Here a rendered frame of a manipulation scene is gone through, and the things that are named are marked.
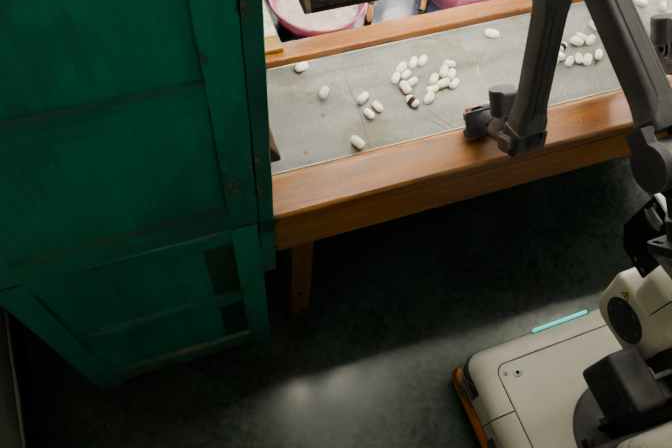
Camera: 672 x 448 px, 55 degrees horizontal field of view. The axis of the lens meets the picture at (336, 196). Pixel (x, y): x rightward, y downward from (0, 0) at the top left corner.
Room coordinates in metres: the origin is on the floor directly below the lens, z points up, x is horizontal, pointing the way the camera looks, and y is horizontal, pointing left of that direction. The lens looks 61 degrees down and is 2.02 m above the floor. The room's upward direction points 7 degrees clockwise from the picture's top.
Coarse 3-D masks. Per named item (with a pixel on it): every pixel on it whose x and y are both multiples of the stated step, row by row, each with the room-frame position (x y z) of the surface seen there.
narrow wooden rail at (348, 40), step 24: (504, 0) 1.36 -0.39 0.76; (528, 0) 1.37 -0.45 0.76; (576, 0) 1.41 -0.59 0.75; (384, 24) 1.22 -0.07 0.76; (408, 24) 1.23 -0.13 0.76; (432, 24) 1.24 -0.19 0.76; (456, 24) 1.26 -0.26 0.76; (288, 48) 1.10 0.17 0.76; (312, 48) 1.11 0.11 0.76; (336, 48) 1.12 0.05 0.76; (360, 48) 1.15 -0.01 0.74
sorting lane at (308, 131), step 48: (384, 48) 1.16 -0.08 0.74; (432, 48) 1.18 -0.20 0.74; (480, 48) 1.20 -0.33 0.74; (576, 48) 1.24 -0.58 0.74; (288, 96) 0.97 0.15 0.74; (336, 96) 0.99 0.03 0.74; (384, 96) 1.00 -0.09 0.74; (480, 96) 1.04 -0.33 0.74; (576, 96) 1.08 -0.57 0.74; (288, 144) 0.83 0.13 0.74; (336, 144) 0.85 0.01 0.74; (384, 144) 0.86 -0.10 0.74
